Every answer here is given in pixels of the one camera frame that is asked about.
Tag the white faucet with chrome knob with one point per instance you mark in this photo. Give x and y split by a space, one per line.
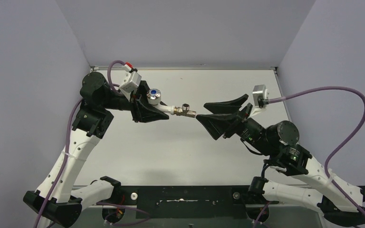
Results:
154 98

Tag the metal tee pipe fitting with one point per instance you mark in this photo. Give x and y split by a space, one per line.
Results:
185 111

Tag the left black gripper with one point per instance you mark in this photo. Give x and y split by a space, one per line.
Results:
135 106

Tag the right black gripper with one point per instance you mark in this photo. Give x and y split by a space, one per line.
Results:
216 124

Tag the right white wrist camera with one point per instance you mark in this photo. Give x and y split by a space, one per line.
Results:
260 97

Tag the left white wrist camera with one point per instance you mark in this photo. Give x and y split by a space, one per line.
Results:
131 82

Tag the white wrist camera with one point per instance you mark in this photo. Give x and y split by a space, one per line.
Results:
260 97
131 82

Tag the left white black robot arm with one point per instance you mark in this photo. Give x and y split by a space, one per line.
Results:
55 198

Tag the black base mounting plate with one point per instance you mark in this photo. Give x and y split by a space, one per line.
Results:
189 202

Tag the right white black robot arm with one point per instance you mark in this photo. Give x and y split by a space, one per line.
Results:
338 201

